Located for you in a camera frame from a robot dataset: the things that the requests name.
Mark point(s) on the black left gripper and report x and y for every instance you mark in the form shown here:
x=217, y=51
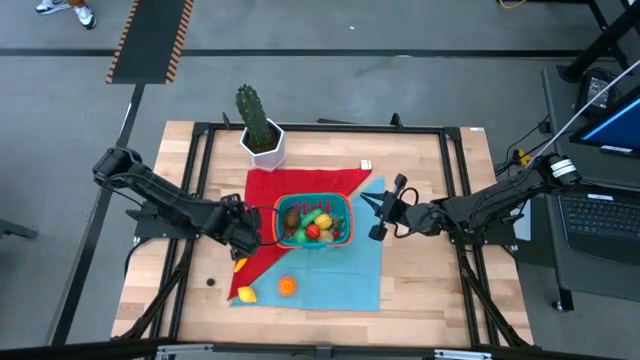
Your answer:
x=240, y=225

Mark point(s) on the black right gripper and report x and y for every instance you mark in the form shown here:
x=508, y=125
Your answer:
x=395, y=215

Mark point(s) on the yellow toy banana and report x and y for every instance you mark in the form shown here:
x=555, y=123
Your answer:
x=240, y=265

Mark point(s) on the orange toy pumpkin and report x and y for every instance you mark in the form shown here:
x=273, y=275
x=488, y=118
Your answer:
x=287, y=286

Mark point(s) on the brown toy kiwi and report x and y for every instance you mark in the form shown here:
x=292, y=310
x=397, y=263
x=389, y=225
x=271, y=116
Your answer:
x=291, y=218

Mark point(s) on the tan toy potato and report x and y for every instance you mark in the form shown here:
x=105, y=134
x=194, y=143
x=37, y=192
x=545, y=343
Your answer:
x=326, y=236

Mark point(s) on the green toy cucumber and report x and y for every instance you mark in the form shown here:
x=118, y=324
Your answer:
x=310, y=218

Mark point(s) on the large red toy strawberry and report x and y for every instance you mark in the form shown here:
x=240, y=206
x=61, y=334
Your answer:
x=313, y=231

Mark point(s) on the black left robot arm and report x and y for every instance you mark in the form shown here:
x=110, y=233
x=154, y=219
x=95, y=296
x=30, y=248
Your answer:
x=165, y=197

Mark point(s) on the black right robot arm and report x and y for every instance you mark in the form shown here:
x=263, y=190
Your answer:
x=480, y=205

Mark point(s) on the red cloth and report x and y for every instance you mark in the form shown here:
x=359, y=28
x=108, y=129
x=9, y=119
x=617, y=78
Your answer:
x=265, y=182

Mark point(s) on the light blue cloth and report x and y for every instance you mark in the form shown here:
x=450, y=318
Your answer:
x=330, y=290

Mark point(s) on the white faceted plant pot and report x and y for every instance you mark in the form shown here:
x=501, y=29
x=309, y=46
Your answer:
x=267, y=160

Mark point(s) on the black metal crossbar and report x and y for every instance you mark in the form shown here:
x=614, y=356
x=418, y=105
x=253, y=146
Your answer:
x=325, y=352

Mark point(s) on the yellow plug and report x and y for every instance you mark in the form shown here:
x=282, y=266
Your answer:
x=523, y=159

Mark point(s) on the dark grey side table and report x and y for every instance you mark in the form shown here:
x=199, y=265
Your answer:
x=575, y=280

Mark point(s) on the black laptop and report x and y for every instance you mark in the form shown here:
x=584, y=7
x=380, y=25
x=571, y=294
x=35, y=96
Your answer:
x=605, y=215

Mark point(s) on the black mat with hazard stripes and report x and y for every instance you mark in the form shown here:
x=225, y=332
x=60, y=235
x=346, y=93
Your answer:
x=150, y=45

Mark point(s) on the grey furniture leg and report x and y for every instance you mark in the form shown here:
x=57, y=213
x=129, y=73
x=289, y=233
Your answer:
x=15, y=230

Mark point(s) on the black power adapter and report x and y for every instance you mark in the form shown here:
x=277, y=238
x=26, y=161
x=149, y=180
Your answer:
x=595, y=90

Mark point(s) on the monitor with blue screen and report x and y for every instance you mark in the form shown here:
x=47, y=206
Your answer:
x=620, y=127

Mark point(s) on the black stand leg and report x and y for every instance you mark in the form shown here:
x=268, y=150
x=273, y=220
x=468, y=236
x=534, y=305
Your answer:
x=600, y=45

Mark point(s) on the person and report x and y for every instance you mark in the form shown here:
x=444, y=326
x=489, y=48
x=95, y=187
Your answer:
x=85, y=17

